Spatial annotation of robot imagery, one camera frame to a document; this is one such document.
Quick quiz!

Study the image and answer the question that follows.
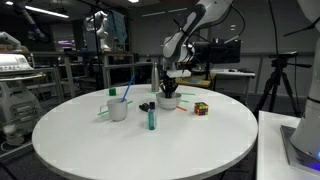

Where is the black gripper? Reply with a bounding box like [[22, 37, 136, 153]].
[[160, 77, 180, 99]]

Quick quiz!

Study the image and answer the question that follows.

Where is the white bowl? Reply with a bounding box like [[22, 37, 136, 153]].
[[155, 91, 183, 111]]

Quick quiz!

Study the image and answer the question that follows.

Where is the black folding multitool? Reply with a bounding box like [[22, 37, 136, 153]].
[[138, 102, 151, 113]]

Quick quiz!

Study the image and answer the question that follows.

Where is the wooden table with black legs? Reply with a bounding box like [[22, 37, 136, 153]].
[[174, 73, 217, 90]]

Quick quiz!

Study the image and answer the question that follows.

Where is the small teal bottle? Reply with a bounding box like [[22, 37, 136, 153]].
[[147, 101, 158, 131]]

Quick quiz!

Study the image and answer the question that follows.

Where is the Rubik's cube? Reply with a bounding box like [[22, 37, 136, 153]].
[[193, 101, 210, 117]]

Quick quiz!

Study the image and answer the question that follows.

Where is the blue straw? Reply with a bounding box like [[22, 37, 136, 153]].
[[120, 74, 136, 103]]

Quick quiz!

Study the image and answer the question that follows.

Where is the black computer monitor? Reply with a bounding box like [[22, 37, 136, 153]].
[[191, 41, 212, 71], [209, 38, 242, 65]]

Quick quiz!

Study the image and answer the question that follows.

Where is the white office desk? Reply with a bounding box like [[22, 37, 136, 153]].
[[211, 68, 257, 101]]

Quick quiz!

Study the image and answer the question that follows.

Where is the blue cloth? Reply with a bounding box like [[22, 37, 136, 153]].
[[107, 9, 129, 44]]

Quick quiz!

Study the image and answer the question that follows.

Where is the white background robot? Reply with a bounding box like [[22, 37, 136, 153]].
[[85, 10, 112, 53]]

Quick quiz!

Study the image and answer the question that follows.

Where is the long ceiling light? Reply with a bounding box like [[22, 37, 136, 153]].
[[4, 0, 70, 20]]

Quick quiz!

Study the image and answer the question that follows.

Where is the white cup with handle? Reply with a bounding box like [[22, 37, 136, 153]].
[[99, 97, 129, 122]]

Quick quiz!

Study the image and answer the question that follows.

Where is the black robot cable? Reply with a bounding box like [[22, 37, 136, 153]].
[[266, 0, 281, 56], [229, 3, 247, 44]]

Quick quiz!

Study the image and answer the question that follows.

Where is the black camera tripod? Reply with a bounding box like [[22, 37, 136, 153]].
[[254, 50, 313, 118]]

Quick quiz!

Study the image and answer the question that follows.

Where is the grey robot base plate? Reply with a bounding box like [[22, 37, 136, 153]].
[[279, 124, 320, 176]]

